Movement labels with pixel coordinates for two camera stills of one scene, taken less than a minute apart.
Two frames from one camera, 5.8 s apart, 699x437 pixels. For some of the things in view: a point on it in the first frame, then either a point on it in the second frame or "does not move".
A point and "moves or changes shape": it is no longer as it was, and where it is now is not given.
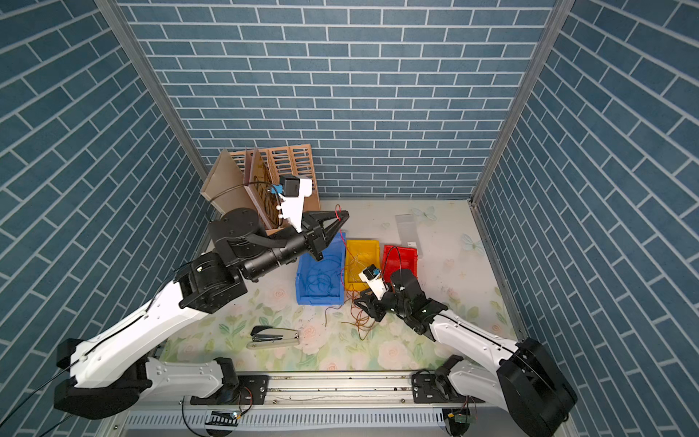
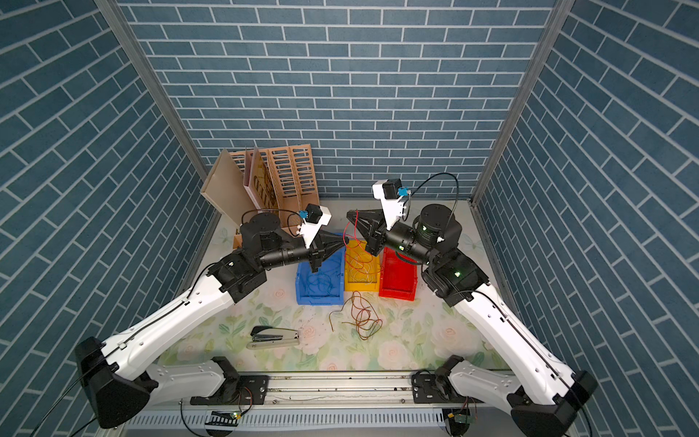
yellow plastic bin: [359, 255] does not move
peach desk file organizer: [294, 161] does not move
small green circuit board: [462, 418] does not move
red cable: [342, 236] → [357, 255]
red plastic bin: [396, 259] does not move
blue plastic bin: [322, 282] does not move
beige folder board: [224, 188] does not move
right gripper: [374, 309] → [376, 236]
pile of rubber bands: [362, 321] moves or changes shape
